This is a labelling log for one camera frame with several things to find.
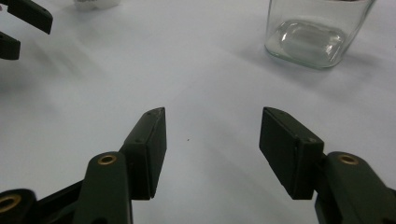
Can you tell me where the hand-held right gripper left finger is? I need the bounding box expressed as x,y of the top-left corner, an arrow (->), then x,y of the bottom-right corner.
73,106 -> 167,224

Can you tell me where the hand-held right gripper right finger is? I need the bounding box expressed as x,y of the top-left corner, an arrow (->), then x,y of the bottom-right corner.
259,106 -> 396,224

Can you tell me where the white and blue powder bag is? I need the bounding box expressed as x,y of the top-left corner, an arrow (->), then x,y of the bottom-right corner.
73,0 -> 120,12

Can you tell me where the glass jar with black lid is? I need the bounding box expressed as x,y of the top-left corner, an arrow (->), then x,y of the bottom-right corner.
264,0 -> 377,70

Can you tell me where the white paper sheet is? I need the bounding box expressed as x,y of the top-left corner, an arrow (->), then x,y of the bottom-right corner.
0,0 -> 396,224

